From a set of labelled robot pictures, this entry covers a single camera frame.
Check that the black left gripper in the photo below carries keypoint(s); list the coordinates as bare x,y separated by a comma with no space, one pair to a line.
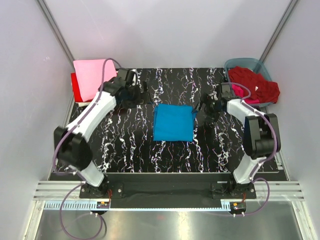
143,98

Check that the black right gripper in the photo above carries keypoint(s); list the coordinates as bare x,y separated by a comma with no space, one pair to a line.
206,100

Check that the blue t shirt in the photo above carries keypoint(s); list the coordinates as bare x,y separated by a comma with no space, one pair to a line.
173,123

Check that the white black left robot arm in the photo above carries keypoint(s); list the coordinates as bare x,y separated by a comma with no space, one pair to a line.
71,143

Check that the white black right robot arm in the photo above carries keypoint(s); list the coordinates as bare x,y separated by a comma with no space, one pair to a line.
261,135

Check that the magenta t shirt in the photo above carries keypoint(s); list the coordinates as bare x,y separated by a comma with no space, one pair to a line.
241,93

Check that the folded pink t shirt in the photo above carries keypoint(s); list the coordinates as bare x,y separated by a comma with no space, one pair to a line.
89,76

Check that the folded cream t shirt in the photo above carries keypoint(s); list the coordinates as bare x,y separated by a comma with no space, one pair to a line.
83,104

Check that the folded red t shirt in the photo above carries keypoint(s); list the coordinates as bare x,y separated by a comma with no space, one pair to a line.
76,89

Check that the dark red t shirt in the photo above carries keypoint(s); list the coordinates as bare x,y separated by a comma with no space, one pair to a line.
262,91

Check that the translucent blue plastic basket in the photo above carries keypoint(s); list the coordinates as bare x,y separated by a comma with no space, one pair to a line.
254,65

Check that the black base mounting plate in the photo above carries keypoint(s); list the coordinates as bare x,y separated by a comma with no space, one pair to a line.
180,190

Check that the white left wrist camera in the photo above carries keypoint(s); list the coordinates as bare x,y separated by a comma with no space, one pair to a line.
135,77

